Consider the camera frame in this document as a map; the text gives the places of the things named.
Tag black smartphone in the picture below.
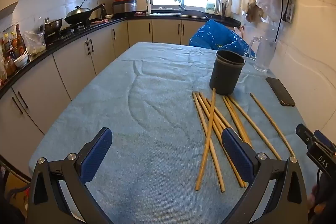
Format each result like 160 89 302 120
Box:
266 76 296 107

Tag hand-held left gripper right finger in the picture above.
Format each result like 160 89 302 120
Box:
221 127 309 224

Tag clear bag of garlic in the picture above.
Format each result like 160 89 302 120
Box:
23 30 47 57

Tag black power cable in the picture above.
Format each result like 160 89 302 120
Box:
273 0 293 42

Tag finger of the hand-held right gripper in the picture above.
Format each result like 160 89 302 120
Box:
314 130 336 152
296 124 322 153

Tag clear glass pitcher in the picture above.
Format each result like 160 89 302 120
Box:
248 36 277 73

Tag row of sauce bottles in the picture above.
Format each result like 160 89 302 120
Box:
0 24 28 85

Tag light blue towel cloth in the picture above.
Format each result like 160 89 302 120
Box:
29 42 323 224

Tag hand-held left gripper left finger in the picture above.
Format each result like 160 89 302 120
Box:
26 127 113 224

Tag steel cooking pot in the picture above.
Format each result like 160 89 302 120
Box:
39 17 63 37

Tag pile of wooden chopsticks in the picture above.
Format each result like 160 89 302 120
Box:
192 88 296 192

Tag gas stove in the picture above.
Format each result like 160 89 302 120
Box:
62 24 91 33

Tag black wok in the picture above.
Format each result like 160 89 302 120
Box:
64 0 105 25

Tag dark grey utensil cup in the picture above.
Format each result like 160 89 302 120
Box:
209 50 246 95

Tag beige lower cabinets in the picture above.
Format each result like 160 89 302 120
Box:
0 19 210 177

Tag person's right hand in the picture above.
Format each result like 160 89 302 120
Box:
307 184 320 212

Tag blue plastic bag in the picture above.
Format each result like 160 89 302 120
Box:
189 20 255 58

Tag silver rice cooker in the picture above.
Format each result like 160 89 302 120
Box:
112 0 137 14

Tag white cutting board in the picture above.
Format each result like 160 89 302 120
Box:
231 0 242 15

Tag black kitchen countertop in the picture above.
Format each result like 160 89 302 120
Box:
0 11 240 98

